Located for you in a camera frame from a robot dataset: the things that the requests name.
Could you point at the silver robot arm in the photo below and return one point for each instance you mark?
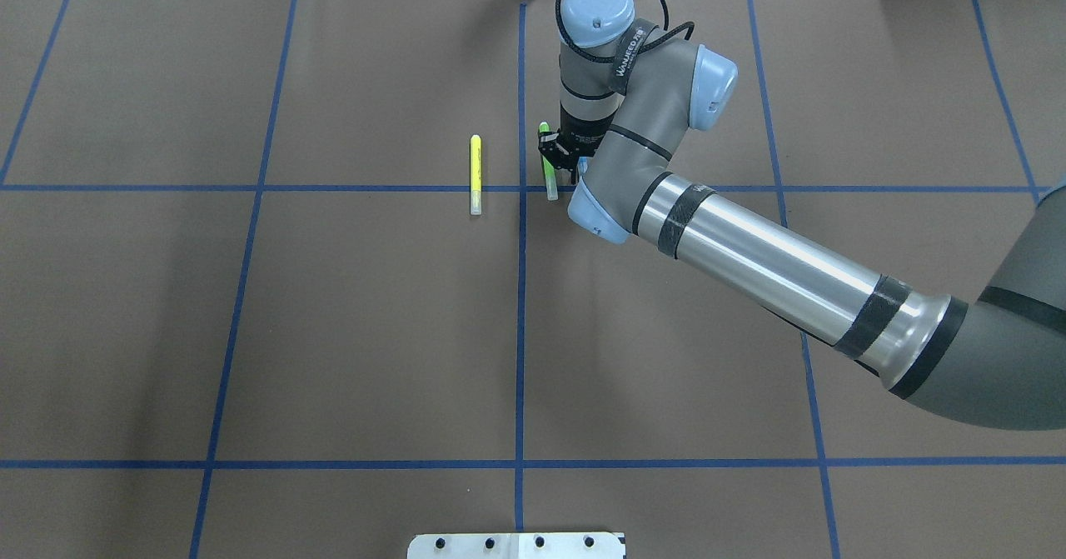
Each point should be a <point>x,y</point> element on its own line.
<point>629,92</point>

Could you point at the green highlighter pen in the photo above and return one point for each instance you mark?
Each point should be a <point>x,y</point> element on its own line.
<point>549,171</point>

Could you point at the yellow highlighter pen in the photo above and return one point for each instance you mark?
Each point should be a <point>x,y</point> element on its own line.
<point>475,175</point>

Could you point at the brown paper table mat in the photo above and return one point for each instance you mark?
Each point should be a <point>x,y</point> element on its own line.
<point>246,313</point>

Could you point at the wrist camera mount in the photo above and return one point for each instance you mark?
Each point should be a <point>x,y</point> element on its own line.
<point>560,153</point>

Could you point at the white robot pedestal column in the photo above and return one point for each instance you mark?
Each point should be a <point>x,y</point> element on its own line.
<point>519,545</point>

